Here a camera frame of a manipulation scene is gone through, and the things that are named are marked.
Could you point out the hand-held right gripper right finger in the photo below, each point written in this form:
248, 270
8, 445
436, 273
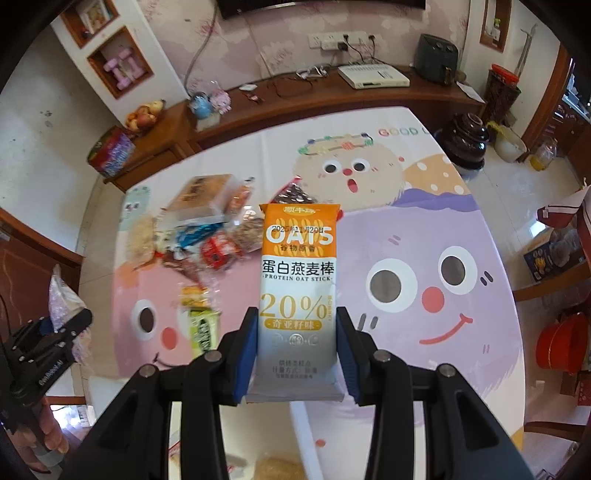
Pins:
347, 357

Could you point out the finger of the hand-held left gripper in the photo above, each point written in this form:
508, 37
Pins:
46, 325
74, 323

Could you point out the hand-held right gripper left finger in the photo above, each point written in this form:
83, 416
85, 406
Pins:
247, 355

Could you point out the orange white oat bar packet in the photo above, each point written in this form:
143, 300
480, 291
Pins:
298, 277

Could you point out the person's left hand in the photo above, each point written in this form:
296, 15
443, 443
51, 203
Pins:
54, 424

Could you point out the clear pinkish plastic bag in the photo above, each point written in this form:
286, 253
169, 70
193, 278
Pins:
64, 290

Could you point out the green snack packet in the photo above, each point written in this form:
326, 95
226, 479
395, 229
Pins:
203, 330

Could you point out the brown wooden door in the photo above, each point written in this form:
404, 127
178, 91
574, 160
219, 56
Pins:
32, 263

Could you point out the yellow wrapped candy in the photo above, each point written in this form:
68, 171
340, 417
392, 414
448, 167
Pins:
194, 296

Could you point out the red snack packet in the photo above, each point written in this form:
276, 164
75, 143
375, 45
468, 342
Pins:
221, 251

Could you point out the pale floss cake packet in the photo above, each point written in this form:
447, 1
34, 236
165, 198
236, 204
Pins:
140, 237

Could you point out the reddish brown snack packet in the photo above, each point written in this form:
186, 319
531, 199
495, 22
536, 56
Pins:
182, 266

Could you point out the pale round cake packet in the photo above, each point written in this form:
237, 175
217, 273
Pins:
279, 470

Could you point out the clear nut snack packet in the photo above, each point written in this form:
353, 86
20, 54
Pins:
247, 235

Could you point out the blue snack packet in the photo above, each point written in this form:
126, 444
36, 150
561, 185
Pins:
196, 237

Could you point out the cartoon printed tablecloth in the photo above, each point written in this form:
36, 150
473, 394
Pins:
392, 221

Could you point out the orange sausage snack packet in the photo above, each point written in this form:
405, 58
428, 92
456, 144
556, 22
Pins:
240, 196

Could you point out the dark brown snack packet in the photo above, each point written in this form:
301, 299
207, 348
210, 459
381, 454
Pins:
294, 194

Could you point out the brown label biscuit pack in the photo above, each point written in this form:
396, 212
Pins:
198, 194

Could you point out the round printed cookie tin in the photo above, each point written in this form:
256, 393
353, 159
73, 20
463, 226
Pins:
111, 152

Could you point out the wooden drawer cabinet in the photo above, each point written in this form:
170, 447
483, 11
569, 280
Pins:
171, 138

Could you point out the red plastic basin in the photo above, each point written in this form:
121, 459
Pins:
563, 344

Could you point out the bowl of fruit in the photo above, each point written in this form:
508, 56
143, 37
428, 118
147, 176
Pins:
144, 117

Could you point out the blue printed cardboard box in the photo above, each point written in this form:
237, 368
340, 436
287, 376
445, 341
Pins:
549, 256

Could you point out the dark ceramic jar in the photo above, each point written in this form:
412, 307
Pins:
466, 143

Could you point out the pink dumbbell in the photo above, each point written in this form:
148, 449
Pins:
127, 56
128, 81

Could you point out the long wooden television stand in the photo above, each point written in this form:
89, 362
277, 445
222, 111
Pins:
346, 106

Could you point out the small dark trinket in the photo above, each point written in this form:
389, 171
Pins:
255, 97

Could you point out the red white bag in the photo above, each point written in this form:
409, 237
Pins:
565, 207

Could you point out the small white device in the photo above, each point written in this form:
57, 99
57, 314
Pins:
248, 87

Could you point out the yellow oil bottle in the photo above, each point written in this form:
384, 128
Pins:
544, 157

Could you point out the white set-top box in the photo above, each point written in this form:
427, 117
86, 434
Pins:
374, 76

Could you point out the white paper sheet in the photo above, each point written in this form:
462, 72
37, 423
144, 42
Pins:
471, 92

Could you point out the tall patterned red-lid container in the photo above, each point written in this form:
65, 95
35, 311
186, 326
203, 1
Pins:
501, 97

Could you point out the dark green air fryer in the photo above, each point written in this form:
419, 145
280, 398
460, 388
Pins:
436, 57

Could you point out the metal mop pole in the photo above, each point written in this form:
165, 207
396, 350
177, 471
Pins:
524, 50

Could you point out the wooden framed wall niche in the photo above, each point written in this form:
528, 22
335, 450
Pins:
99, 57

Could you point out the upper wooden wall niche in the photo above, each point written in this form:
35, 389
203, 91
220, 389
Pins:
87, 21

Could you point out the white wall socket row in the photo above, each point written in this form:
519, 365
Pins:
339, 40

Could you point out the narrow wooden wall niche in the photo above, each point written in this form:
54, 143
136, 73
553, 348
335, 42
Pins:
496, 25

